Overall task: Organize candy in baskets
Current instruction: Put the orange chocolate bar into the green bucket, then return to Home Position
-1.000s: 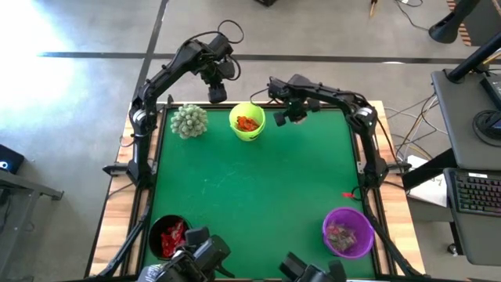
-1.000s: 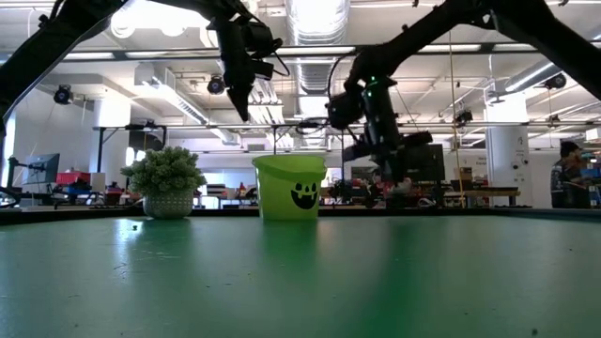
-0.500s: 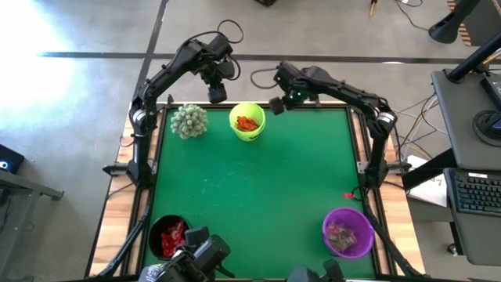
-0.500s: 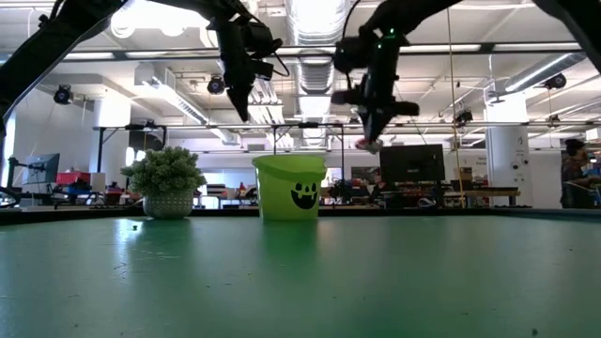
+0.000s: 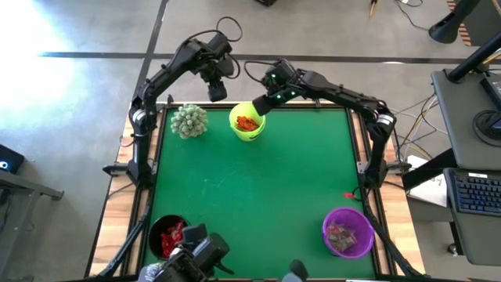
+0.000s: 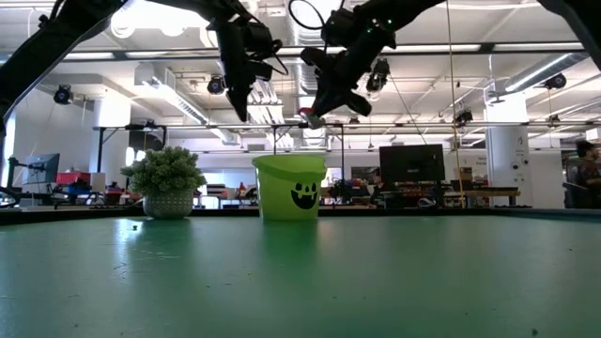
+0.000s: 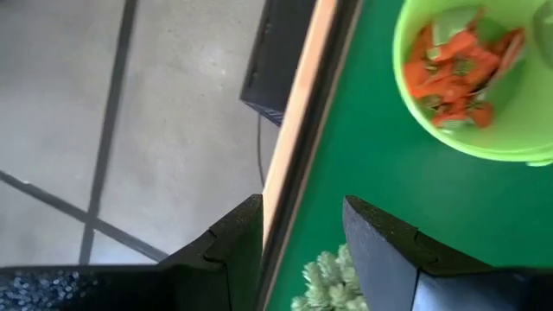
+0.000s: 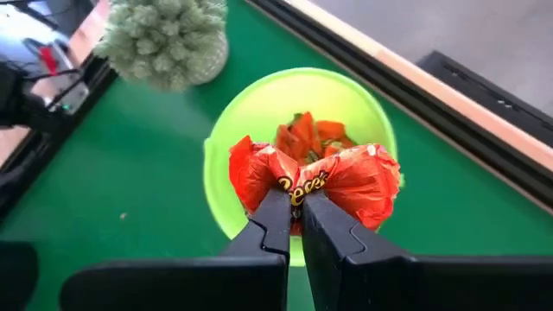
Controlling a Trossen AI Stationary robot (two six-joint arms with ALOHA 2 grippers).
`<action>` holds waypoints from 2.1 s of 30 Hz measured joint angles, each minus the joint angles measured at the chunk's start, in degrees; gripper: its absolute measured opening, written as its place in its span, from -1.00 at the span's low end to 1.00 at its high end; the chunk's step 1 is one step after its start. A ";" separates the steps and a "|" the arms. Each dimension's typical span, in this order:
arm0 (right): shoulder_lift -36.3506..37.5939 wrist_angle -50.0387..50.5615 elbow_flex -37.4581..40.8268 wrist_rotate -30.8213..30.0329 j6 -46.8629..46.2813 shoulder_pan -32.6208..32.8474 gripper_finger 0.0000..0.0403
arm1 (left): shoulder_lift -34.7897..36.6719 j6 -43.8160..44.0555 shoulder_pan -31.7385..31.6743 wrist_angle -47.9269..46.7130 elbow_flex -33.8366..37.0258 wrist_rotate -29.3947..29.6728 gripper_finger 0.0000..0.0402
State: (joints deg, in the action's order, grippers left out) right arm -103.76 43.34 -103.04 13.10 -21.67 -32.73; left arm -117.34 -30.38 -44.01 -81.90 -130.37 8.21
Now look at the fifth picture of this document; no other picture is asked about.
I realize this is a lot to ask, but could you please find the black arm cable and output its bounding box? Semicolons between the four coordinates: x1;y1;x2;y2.
243;60;277;85
187;16;244;80

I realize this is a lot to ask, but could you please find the black table frame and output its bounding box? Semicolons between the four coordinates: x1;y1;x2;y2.
84;93;427;281

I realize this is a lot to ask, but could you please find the lime green pumpkin-face bucket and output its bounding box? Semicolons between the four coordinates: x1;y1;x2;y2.
229;101;268;143

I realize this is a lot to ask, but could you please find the black floor cable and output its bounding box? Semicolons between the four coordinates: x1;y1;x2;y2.
391;0;431;33

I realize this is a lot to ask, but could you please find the purple bucket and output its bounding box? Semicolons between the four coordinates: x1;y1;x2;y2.
322;206;376;260

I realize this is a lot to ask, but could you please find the black keyboard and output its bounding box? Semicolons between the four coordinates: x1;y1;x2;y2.
453;171;501;216

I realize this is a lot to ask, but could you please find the dark grey desk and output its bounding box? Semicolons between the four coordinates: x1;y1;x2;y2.
430;68;501;170

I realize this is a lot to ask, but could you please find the dark rounded object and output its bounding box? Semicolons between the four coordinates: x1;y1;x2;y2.
280;258;310;282

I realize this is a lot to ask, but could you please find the round black monitor base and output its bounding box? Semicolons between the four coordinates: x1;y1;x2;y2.
472;109;501;147

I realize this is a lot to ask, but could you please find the green felt mat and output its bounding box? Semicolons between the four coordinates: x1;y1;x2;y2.
141;106;377;279

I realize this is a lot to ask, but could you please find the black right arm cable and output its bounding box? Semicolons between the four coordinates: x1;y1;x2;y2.
243;60;277;85

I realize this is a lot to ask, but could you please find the black floor mat striped edge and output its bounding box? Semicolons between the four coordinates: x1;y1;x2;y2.
447;0;473;47

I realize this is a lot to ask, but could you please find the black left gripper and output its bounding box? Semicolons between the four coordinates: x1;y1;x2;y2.
197;54;236;103

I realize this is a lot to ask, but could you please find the grey bench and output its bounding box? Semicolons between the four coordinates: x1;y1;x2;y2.
0;170;64;282

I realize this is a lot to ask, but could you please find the black desk leg bar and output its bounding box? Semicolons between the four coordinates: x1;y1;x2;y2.
402;147;458;190

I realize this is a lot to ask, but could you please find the black curved stand foot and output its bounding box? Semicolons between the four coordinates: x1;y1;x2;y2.
428;0;483;45

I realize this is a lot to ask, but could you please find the black bucket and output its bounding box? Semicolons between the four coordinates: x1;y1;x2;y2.
147;214;193;262

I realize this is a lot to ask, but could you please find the grey floor cable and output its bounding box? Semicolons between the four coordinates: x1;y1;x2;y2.
385;92;449;157

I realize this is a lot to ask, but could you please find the black handheld camera rig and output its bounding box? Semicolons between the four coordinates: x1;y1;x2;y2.
154;222;236;282

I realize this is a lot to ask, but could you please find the white paper sheet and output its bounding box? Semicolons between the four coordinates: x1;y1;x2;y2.
406;155;449;208

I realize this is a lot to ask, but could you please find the black diagonal frame strut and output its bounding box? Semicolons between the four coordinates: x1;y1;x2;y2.
366;211;423;278
97;207;153;278

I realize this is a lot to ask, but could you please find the pale green potted plant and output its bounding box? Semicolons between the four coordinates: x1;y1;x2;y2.
170;103;210;140

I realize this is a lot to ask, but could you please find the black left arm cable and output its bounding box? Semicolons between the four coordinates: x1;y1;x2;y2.
187;16;244;80

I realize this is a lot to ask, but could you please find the black box with light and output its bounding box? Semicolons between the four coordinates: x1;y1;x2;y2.
0;143;26;175

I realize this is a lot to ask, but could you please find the grey keyboard shelf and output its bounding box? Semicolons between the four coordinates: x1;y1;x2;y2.
443;167;501;267

